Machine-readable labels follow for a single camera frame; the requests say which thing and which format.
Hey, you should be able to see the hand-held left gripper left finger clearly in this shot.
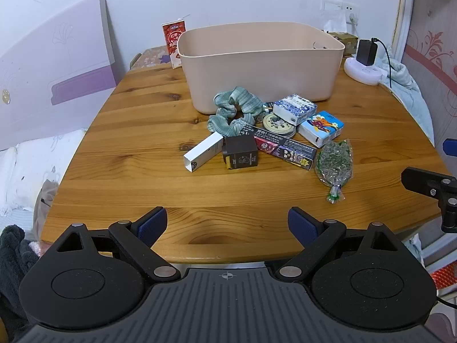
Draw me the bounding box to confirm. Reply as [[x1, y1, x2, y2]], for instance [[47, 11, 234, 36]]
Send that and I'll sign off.
[[53, 206, 181, 282]]

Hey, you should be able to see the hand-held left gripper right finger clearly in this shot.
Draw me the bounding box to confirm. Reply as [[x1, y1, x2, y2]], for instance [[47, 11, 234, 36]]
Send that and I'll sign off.
[[273, 206, 406, 282]]

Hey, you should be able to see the long black printed box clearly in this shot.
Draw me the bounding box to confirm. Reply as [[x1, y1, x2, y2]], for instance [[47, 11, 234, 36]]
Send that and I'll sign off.
[[240, 123, 318, 171]]

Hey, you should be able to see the small white box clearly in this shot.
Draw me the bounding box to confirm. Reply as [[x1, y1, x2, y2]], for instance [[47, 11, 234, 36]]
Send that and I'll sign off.
[[183, 132, 224, 174]]

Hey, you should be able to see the small dark brown box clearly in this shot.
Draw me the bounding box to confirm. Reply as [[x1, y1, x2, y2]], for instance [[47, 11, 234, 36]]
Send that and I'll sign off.
[[222, 135, 259, 170]]

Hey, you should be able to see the colourful cartoon tissue pack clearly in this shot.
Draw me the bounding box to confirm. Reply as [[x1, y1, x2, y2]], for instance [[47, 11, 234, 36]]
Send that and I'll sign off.
[[298, 110, 345, 149]]

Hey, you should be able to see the round patterned tin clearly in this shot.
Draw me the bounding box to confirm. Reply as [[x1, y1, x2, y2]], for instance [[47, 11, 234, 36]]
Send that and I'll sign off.
[[262, 112, 298, 138]]

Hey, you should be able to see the blue white patterned tissue pack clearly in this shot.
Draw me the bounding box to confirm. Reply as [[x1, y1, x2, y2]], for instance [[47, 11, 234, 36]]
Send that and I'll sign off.
[[273, 93, 318, 126]]

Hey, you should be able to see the green striped scrunchie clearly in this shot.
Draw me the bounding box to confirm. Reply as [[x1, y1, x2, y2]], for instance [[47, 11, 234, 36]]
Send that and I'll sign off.
[[208, 86, 265, 138]]

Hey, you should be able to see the beige plastic storage bin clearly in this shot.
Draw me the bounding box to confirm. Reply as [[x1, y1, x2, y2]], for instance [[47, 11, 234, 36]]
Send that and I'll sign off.
[[177, 21, 345, 115]]

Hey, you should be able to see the light blue cloth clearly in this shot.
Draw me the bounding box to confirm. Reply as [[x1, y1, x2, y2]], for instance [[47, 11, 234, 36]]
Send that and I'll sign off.
[[378, 45, 435, 143]]

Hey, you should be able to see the round white power strip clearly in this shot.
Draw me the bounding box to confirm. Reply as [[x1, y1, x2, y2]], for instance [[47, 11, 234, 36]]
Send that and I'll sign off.
[[343, 55, 387, 86]]

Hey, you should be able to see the black charger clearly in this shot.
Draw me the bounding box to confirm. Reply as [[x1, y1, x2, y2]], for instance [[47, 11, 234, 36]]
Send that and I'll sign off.
[[357, 39, 380, 67]]

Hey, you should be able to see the white pillow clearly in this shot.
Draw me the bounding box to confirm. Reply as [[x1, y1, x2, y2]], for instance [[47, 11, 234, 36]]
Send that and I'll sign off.
[[0, 128, 88, 218]]

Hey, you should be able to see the dark fluffy cloth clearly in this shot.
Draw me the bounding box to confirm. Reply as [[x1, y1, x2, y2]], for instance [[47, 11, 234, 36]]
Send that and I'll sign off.
[[0, 224, 41, 333]]

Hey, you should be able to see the gold box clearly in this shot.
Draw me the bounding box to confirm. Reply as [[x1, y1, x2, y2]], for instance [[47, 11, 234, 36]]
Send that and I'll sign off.
[[328, 31, 358, 56]]

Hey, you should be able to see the floral fabric box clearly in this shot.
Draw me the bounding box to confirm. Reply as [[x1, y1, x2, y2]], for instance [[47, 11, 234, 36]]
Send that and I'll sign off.
[[134, 46, 173, 69]]

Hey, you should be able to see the clear plastic bag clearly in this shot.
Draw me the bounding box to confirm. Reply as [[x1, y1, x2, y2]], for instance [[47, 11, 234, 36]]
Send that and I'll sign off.
[[319, 9, 348, 33]]

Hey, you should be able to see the red milk carton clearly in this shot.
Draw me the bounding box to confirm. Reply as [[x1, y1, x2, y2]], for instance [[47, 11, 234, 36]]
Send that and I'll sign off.
[[162, 20, 188, 69]]

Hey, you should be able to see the black cable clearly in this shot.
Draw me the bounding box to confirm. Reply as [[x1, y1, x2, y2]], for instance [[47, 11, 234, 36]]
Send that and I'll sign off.
[[371, 37, 394, 89]]

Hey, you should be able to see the white wall socket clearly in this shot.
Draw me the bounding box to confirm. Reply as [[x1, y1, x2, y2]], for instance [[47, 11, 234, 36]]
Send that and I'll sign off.
[[320, 0, 359, 18]]

